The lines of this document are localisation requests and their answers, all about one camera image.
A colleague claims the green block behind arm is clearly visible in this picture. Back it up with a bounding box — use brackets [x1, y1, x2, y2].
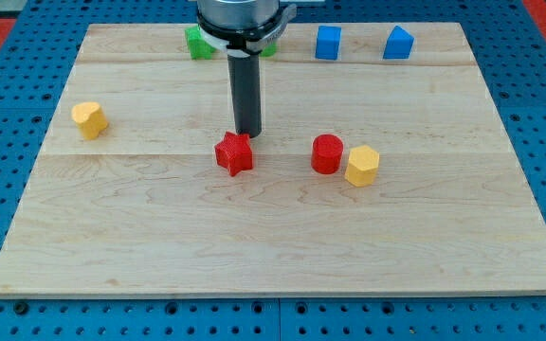
[260, 43, 277, 58]

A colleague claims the blue triangle block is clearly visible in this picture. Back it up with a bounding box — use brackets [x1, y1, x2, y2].
[383, 26, 414, 60]

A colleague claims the yellow heart block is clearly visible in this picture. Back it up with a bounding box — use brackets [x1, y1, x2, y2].
[71, 101, 109, 140]

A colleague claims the yellow hexagon block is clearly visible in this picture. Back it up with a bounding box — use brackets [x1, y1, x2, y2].
[344, 145, 380, 187]

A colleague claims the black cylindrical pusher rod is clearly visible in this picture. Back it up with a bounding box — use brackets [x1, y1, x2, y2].
[227, 55, 262, 138]

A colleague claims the red cylinder block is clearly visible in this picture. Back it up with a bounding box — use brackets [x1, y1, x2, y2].
[311, 134, 344, 174]

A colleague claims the red star block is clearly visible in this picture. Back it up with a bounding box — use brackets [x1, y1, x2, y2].
[214, 132, 253, 177]

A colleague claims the green star block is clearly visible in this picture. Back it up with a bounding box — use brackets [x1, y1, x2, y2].
[184, 26, 215, 60]

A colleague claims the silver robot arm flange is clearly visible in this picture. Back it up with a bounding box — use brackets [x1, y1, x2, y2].
[196, 0, 298, 58]

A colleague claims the light wooden board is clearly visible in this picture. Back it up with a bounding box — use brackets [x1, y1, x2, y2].
[0, 23, 546, 299]

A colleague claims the blue cube block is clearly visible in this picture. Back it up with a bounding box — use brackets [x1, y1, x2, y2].
[315, 26, 341, 61]

